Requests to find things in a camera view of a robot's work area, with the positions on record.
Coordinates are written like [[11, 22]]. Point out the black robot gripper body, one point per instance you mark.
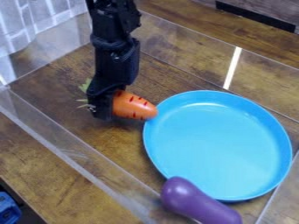
[[115, 18]]

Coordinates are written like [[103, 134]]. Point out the blue round plastic tray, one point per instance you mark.
[[220, 141]]

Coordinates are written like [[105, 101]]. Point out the purple toy eggplant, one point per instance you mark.
[[184, 199]]

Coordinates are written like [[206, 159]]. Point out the white checkered curtain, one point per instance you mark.
[[39, 31]]

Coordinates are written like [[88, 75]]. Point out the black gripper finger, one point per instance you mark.
[[100, 104]]

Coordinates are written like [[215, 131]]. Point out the orange toy carrot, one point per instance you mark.
[[128, 105]]

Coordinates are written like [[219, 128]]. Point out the blue plastic object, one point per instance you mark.
[[9, 210]]

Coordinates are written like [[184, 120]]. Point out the dark baseboard strip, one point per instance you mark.
[[255, 16]]

